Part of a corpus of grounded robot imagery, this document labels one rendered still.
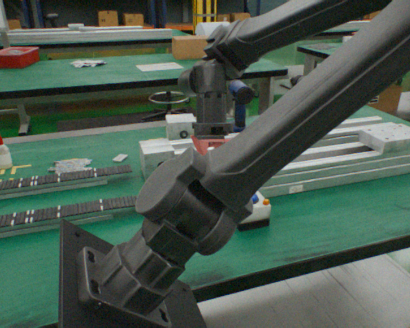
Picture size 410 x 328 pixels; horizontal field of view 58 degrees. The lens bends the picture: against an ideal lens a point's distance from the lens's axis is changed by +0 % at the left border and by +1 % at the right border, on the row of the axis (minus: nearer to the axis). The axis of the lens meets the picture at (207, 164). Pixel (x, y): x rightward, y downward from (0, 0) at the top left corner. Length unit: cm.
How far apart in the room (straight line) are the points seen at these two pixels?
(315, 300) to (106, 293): 121
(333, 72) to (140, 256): 27
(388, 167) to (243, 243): 57
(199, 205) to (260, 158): 9
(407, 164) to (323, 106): 94
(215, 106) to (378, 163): 66
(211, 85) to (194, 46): 236
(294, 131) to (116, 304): 26
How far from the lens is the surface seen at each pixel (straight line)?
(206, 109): 68
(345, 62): 38
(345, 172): 114
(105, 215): 97
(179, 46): 302
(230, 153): 40
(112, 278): 44
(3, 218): 101
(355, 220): 101
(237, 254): 84
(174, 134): 133
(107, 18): 1040
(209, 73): 68
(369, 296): 166
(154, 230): 41
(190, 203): 41
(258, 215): 90
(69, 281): 44
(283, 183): 105
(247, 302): 152
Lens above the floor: 131
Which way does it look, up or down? 26 degrees down
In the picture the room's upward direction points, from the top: straight up
